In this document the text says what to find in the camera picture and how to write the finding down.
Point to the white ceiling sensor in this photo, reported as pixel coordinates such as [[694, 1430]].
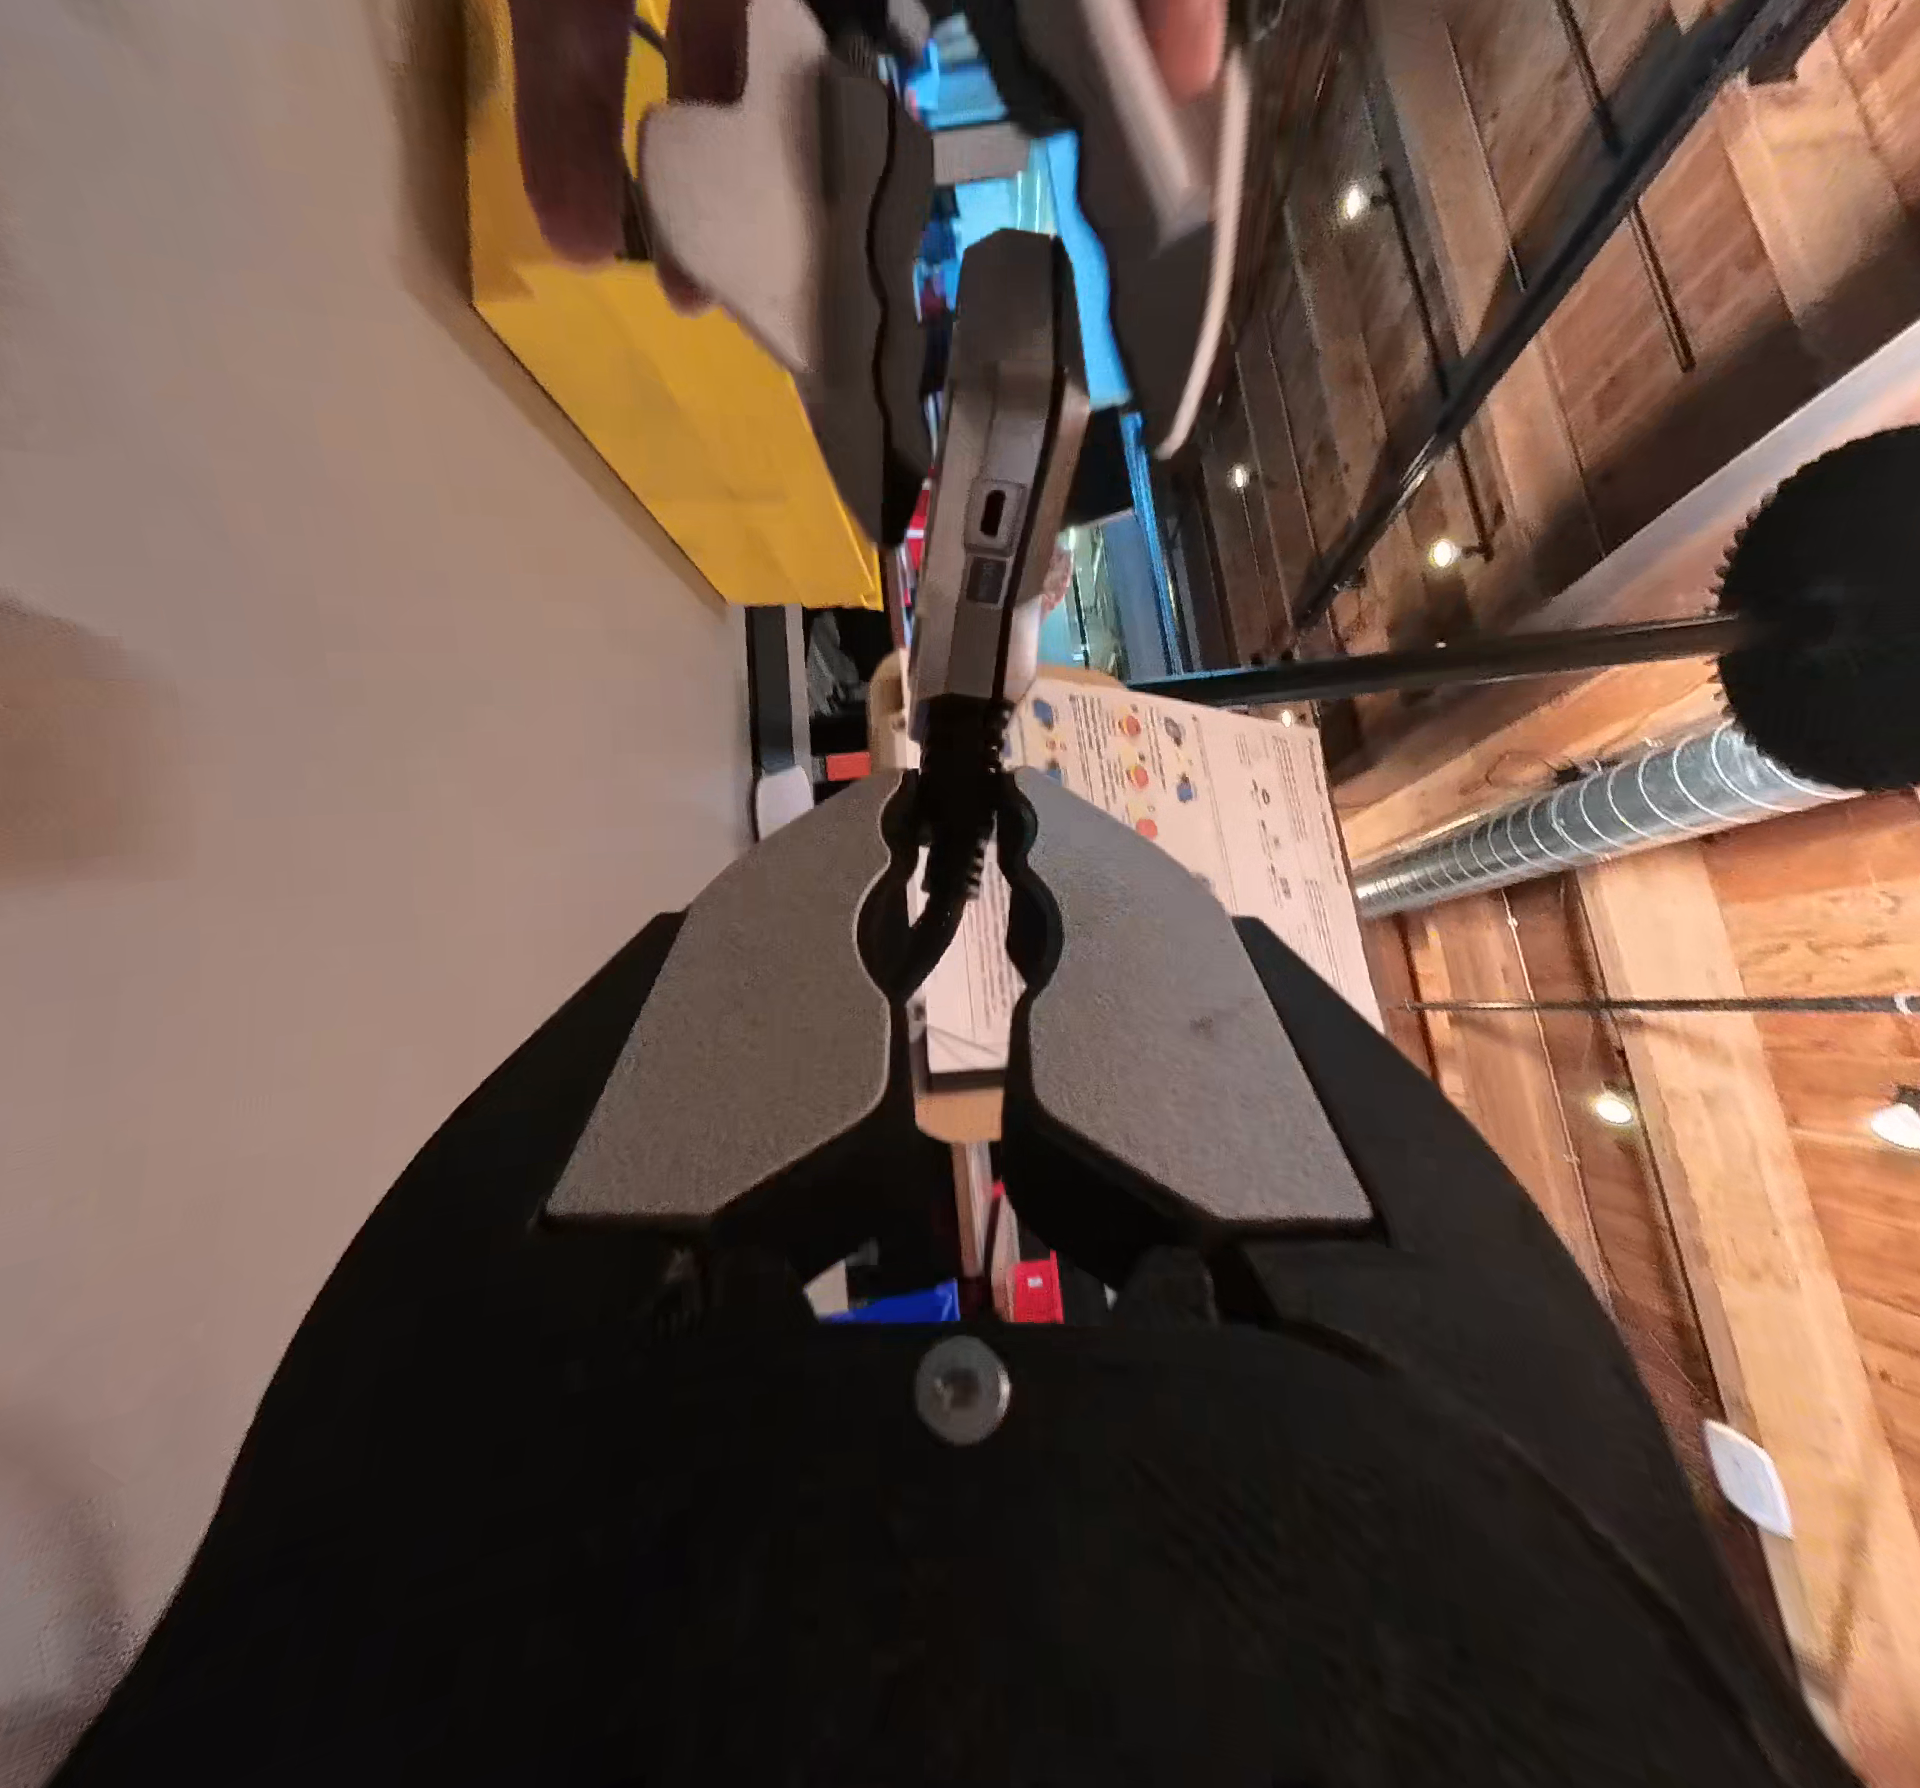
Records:
[[1747, 1482]]

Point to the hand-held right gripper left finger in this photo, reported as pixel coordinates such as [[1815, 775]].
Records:
[[720, 1037]]

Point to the black flat panel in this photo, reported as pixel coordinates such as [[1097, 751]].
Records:
[[773, 677]]

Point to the silver ventilation duct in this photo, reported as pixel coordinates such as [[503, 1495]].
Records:
[[1589, 813]]

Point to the person's left hand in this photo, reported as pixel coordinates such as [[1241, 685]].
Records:
[[577, 63]]

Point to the white flat base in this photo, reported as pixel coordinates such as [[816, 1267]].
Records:
[[781, 801]]

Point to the red storage bin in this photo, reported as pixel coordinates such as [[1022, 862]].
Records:
[[1037, 1286]]

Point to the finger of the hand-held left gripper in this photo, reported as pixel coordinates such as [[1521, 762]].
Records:
[[910, 318], [735, 185]]

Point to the printed instruction sheet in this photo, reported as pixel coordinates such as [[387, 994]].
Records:
[[1258, 800]]

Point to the grey desk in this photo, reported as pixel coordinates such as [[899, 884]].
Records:
[[298, 619]]

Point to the grey black hub device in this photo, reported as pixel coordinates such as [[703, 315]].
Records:
[[999, 469]]

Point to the blue storage bin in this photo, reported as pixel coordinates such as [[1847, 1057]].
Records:
[[899, 1305]]

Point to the black fuzzy ball on rod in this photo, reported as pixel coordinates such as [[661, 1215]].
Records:
[[1830, 619]]

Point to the yellow plastic bin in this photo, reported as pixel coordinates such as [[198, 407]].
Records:
[[644, 363]]

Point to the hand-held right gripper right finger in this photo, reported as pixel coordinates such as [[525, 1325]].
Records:
[[1183, 1037]]

